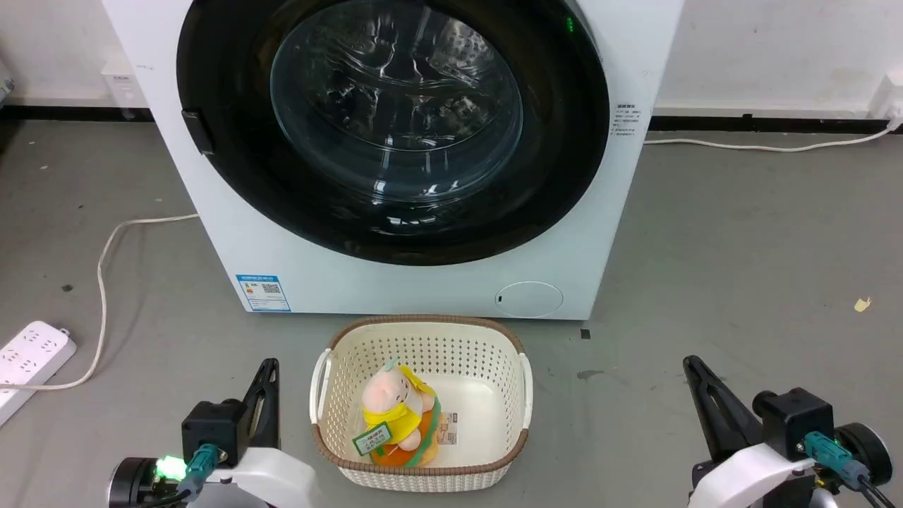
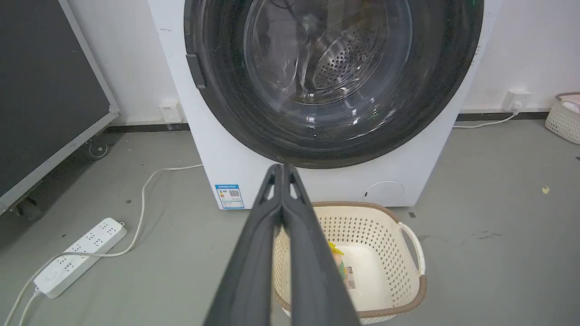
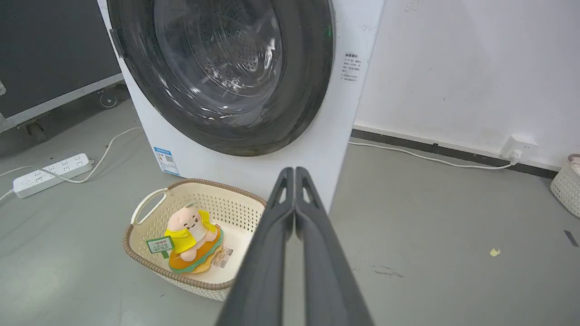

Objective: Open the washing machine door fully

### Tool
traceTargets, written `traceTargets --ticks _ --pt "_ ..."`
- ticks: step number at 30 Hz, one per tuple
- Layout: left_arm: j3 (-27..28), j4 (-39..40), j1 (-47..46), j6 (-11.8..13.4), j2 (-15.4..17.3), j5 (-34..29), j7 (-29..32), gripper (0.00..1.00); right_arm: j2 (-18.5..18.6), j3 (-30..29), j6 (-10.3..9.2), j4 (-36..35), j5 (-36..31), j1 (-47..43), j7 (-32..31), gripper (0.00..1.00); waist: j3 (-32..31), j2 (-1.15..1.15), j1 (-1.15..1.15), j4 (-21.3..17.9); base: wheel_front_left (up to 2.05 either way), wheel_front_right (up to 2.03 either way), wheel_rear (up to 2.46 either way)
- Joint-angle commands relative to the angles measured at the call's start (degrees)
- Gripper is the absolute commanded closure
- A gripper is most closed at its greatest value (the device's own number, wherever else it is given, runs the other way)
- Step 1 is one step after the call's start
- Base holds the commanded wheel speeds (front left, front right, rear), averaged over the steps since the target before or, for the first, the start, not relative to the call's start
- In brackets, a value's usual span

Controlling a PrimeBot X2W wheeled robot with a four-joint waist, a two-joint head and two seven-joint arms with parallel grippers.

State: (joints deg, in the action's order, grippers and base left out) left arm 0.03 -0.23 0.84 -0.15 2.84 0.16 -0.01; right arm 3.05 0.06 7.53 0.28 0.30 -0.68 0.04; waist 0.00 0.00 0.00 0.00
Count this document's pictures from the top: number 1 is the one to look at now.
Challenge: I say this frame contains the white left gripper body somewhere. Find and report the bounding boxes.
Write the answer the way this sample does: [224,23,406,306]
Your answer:
[200,447,320,508]

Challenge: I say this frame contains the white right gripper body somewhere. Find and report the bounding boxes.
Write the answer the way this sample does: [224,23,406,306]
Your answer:
[690,440,819,508]

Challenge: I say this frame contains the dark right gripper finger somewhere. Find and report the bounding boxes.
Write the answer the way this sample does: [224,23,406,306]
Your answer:
[682,355,741,463]
[713,377,767,452]

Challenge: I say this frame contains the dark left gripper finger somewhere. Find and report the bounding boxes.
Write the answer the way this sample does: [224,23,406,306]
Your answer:
[238,361,269,452]
[258,358,281,449]

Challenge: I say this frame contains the white front-load washing machine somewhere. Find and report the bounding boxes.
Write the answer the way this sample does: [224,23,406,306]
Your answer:
[102,0,686,321]

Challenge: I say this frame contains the black round glass washer door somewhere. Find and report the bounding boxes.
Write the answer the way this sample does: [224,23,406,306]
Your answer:
[176,0,610,267]

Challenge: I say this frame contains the green white doll tag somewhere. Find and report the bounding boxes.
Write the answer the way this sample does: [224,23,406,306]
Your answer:
[352,422,393,457]

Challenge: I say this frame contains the blue energy label sticker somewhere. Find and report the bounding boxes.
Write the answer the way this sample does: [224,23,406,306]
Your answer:
[236,274,291,313]

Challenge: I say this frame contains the pink plush doll yellow clothes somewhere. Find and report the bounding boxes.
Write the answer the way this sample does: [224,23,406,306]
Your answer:
[360,358,442,467]

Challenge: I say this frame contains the round white filter cover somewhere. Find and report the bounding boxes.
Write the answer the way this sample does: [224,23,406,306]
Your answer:
[495,282,564,318]

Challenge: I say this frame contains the cream perforated laundry basket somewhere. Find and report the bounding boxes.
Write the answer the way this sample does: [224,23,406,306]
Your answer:
[310,315,533,493]

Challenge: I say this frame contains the white power strip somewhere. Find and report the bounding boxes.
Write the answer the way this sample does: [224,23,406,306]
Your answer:
[0,321,77,427]

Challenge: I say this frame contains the small printed text label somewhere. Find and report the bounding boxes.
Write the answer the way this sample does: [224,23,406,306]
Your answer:
[613,103,642,138]

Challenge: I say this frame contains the teal left cable connector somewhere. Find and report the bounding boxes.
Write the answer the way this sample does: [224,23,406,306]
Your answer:
[176,443,221,495]

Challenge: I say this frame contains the teal cable connector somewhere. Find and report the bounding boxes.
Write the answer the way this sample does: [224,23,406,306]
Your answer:
[803,431,873,492]
[176,443,221,495]

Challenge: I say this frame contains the teal right cable connector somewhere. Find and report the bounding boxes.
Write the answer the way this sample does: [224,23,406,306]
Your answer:
[803,431,873,492]

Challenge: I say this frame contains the white power strip cable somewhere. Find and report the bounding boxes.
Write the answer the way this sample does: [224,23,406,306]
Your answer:
[0,213,200,392]

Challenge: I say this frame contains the white washer power cable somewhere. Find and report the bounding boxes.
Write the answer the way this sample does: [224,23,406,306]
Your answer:
[643,121,903,153]

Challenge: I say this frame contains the black door handle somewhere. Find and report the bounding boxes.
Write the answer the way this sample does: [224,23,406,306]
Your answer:
[181,109,215,156]

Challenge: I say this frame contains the white wall box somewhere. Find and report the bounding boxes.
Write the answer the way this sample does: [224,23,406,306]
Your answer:
[100,51,149,119]

